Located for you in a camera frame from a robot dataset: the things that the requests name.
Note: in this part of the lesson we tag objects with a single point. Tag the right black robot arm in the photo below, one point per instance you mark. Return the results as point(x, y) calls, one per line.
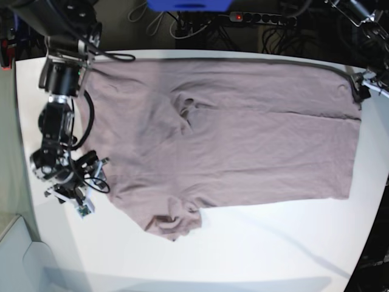
point(72, 37)

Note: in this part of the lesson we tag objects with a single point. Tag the mauve t-shirt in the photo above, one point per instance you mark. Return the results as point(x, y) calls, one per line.
point(182, 135)

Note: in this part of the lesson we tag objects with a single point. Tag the black power strip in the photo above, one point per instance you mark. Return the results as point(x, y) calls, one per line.
point(262, 18)

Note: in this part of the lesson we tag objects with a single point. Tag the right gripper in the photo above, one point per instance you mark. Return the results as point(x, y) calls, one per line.
point(72, 181)

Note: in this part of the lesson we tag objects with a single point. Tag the grey rounded bin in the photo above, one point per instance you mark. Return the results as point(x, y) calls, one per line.
point(25, 264)

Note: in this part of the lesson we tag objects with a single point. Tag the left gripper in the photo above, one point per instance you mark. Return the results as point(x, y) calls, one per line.
point(369, 80)

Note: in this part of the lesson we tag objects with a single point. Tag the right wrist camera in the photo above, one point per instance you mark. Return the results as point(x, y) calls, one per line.
point(85, 210)

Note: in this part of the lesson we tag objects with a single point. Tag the red and black clamp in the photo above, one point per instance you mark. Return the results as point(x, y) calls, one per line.
point(7, 54)

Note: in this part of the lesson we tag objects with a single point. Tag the blue plastic box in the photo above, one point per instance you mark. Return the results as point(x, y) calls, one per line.
point(189, 5)

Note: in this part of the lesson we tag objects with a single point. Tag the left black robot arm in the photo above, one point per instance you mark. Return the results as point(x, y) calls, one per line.
point(362, 27)

